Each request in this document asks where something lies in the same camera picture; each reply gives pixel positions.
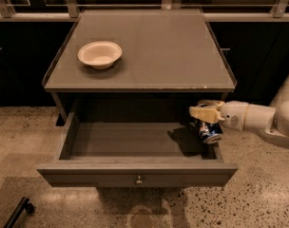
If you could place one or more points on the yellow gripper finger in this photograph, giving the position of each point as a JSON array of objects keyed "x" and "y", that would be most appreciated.
[
  {"x": 208, "y": 114},
  {"x": 211, "y": 103}
]

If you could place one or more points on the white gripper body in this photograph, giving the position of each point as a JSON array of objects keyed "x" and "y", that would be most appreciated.
[{"x": 234, "y": 115}]

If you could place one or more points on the blue pepsi can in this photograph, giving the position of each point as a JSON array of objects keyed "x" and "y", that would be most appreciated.
[{"x": 209, "y": 132}]

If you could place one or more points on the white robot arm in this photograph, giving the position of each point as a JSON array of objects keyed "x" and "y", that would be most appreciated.
[{"x": 270, "y": 123}]

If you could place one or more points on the small metal drawer knob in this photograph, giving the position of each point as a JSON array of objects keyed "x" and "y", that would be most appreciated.
[{"x": 139, "y": 180}]

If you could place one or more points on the grey cabinet counter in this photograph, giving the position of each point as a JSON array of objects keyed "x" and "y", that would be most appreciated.
[{"x": 163, "y": 51}]

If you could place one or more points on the open grey top drawer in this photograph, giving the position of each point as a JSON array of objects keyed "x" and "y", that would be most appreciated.
[{"x": 114, "y": 154}]

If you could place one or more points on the white paper bowl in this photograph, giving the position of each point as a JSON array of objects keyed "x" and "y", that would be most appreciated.
[{"x": 100, "y": 55}]

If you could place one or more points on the black wheeled base leg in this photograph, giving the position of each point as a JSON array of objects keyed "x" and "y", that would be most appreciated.
[{"x": 23, "y": 205}]

